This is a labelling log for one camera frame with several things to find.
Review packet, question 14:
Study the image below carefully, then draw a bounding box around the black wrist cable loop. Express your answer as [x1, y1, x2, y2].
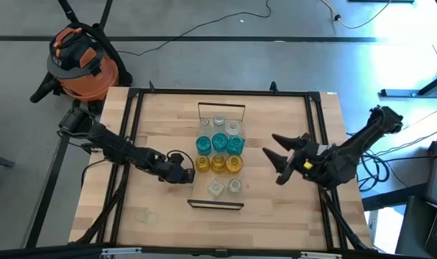
[166, 149, 186, 170]

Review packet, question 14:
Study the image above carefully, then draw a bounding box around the orange and black shop vacuum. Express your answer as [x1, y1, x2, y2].
[46, 22, 121, 104]

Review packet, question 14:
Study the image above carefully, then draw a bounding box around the teal diamond-pattern glass vase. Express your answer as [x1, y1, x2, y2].
[195, 135, 213, 156]

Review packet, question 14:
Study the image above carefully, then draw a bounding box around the clear square diamond-cut vase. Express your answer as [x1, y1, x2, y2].
[206, 178, 226, 198]

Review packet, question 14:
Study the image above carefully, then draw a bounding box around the yellow floor cable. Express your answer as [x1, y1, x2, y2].
[319, 0, 394, 29]

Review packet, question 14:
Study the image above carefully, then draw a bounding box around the black stand leg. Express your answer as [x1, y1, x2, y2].
[98, 0, 114, 27]
[57, 0, 80, 24]

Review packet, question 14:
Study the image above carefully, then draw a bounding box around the black desk foot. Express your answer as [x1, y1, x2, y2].
[379, 64, 437, 98]

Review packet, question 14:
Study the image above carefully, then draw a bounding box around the clear acrylic tray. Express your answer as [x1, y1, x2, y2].
[187, 101, 247, 211]

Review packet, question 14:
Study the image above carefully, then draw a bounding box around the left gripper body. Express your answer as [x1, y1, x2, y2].
[152, 156, 197, 185]

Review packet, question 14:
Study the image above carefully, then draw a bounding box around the clear wide-rim glass vase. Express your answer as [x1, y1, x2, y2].
[225, 119, 243, 137]

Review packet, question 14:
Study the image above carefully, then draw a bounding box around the dark grey desk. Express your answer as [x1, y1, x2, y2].
[361, 181, 437, 259]

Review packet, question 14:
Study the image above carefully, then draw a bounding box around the slim clear ribbed glass bottle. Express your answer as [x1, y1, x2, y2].
[199, 117, 212, 135]

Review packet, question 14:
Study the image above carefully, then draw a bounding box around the black coiled cable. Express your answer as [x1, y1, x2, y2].
[356, 149, 399, 192]

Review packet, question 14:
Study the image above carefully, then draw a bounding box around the black aluminium table frame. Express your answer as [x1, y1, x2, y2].
[69, 81, 372, 259]

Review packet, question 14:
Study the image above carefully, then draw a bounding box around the light grey cable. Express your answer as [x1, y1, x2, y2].
[362, 122, 437, 155]

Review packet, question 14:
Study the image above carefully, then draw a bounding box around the thin black floor cable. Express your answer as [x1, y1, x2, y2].
[116, 0, 272, 58]

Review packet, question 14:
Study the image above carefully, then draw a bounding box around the yellow glass vase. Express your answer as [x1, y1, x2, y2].
[195, 155, 211, 173]
[225, 154, 244, 174]
[210, 154, 227, 173]

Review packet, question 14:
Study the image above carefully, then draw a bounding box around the teal square glass vase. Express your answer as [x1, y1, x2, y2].
[226, 135, 247, 156]

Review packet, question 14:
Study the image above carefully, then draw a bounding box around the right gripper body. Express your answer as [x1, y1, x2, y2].
[275, 132, 336, 188]

